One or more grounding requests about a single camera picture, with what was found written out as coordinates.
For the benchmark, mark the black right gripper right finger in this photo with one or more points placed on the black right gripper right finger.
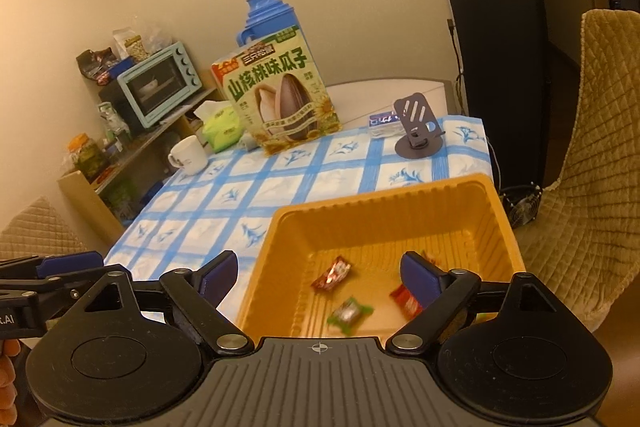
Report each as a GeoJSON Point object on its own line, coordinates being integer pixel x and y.
{"type": "Point", "coordinates": [449, 300]}

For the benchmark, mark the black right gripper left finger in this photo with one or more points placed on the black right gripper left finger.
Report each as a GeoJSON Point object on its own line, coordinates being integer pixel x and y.
{"type": "Point", "coordinates": [189, 300]}

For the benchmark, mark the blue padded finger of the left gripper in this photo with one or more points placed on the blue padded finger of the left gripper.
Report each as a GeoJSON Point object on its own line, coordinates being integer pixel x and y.
{"type": "Point", "coordinates": [56, 265]}

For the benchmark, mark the large red snack packet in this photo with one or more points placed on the large red snack packet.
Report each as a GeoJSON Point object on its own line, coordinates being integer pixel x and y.
{"type": "Point", "coordinates": [406, 302]}

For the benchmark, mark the green black sausage snack packet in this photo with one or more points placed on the green black sausage snack packet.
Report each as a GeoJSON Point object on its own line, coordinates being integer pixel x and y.
{"type": "Point", "coordinates": [348, 315]}

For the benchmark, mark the small red candy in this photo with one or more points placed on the small red candy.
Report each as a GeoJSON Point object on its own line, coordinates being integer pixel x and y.
{"type": "Point", "coordinates": [333, 276]}

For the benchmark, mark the person's hand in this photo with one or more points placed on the person's hand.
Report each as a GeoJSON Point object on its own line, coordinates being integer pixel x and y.
{"type": "Point", "coordinates": [9, 350]}

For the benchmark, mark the beige quilted chair left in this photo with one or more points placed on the beige quilted chair left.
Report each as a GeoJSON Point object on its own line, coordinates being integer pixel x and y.
{"type": "Point", "coordinates": [38, 230]}

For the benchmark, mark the blue checked tablecloth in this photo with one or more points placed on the blue checked tablecloth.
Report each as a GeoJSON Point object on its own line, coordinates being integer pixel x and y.
{"type": "Point", "coordinates": [229, 205]}

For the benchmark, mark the orange plastic tray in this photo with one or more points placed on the orange plastic tray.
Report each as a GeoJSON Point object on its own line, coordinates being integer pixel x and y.
{"type": "Point", "coordinates": [458, 223]}

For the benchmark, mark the wooden shelf unit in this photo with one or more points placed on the wooden shelf unit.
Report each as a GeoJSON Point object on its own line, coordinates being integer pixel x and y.
{"type": "Point", "coordinates": [140, 167]}

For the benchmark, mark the white mug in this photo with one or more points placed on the white mug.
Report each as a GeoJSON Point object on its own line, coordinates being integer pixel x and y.
{"type": "Point", "coordinates": [188, 155]}

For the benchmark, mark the yellow quilted chair right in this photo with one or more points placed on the yellow quilted chair right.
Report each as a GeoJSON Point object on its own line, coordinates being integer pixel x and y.
{"type": "Point", "coordinates": [584, 242]}

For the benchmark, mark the green white bag on shelf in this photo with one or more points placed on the green white bag on shelf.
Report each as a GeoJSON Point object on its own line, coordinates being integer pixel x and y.
{"type": "Point", "coordinates": [114, 123]}

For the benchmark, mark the grey phone stand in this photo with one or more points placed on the grey phone stand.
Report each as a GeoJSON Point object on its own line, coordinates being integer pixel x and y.
{"type": "Point", "coordinates": [423, 134]}

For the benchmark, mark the green tissue pack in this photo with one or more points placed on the green tissue pack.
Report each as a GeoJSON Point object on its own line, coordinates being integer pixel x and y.
{"type": "Point", "coordinates": [222, 127]}

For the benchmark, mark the small blue white box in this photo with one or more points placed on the small blue white box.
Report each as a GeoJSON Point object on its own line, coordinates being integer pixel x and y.
{"type": "Point", "coordinates": [384, 125]}

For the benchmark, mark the light blue toaster oven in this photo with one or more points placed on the light blue toaster oven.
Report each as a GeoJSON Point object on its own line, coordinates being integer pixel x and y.
{"type": "Point", "coordinates": [146, 92]}

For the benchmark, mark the dark snack bag on shelf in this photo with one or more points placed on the dark snack bag on shelf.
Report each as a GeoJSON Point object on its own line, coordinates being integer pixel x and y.
{"type": "Point", "coordinates": [96, 65]}

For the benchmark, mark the sunflower seed box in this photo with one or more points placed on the sunflower seed box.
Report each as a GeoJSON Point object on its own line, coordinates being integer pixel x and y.
{"type": "Point", "coordinates": [275, 87]}

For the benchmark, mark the blue thermos jug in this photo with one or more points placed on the blue thermos jug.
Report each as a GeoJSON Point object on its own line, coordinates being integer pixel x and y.
{"type": "Point", "coordinates": [265, 17]}

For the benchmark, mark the black cabinet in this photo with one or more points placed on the black cabinet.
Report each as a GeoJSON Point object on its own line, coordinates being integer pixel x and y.
{"type": "Point", "coordinates": [504, 49]}

